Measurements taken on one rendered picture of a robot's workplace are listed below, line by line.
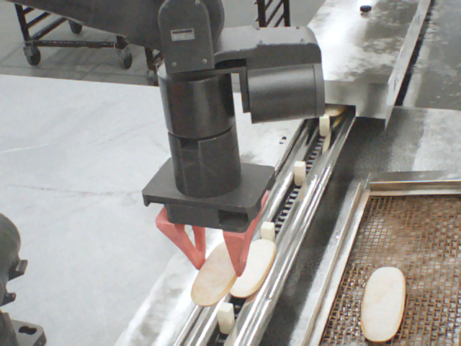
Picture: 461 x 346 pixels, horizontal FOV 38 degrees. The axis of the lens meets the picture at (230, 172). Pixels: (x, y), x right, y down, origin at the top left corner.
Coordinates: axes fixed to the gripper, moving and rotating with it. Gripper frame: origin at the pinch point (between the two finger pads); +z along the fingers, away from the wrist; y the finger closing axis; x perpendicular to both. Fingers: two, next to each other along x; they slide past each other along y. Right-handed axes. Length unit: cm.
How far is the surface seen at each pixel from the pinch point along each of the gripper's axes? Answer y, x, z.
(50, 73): 196, -229, 92
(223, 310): 0.5, -0.4, 6.5
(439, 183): -17.7, -21.3, 2.5
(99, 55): 181, -256, 92
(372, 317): -14.2, 0.5, 3.0
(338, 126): -1.4, -43.7, 8.6
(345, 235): -9.1, -12.3, 4.5
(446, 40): -13, -90, 12
